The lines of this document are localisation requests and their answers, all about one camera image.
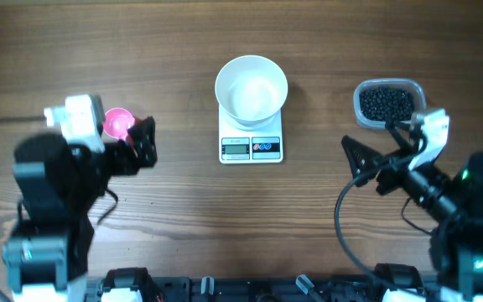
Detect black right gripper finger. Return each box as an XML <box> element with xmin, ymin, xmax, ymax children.
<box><xmin>385</xmin><ymin>120</ymin><xmax>413</xmax><ymax>152</ymax></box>
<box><xmin>341</xmin><ymin>136</ymin><xmax>382</xmax><ymax>187</ymax></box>

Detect pink scoop blue handle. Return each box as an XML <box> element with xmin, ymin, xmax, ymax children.
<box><xmin>103</xmin><ymin>107</ymin><xmax>140</xmax><ymax>142</ymax></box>

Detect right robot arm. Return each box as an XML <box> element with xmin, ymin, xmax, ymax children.
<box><xmin>341</xmin><ymin>121</ymin><xmax>483</xmax><ymax>301</ymax></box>

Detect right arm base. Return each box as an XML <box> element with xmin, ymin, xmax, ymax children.
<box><xmin>374</xmin><ymin>263</ymin><xmax>426</xmax><ymax>302</ymax></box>

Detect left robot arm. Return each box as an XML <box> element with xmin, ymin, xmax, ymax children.
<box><xmin>2</xmin><ymin>117</ymin><xmax>158</xmax><ymax>301</ymax></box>

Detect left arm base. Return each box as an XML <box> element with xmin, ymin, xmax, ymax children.
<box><xmin>101</xmin><ymin>268</ymin><xmax>164</xmax><ymax>302</ymax></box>

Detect white digital kitchen scale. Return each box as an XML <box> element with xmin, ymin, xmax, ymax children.
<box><xmin>218</xmin><ymin>107</ymin><xmax>283</xmax><ymax>164</ymax></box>

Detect white plastic bowl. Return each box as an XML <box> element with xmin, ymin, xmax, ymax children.
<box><xmin>215</xmin><ymin>55</ymin><xmax>288</xmax><ymax>127</ymax></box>

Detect black beans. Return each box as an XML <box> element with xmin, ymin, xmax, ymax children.
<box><xmin>359</xmin><ymin>86</ymin><xmax>415</xmax><ymax>122</ymax></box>

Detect clear plastic container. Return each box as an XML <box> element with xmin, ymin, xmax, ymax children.
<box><xmin>353</xmin><ymin>78</ymin><xmax>426</xmax><ymax>130</ymax></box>

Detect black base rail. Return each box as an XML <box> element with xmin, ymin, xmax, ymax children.
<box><xmin>86</xmin><ymin>274</ymin><xmax>439</xmax><ymax>302</ymax></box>

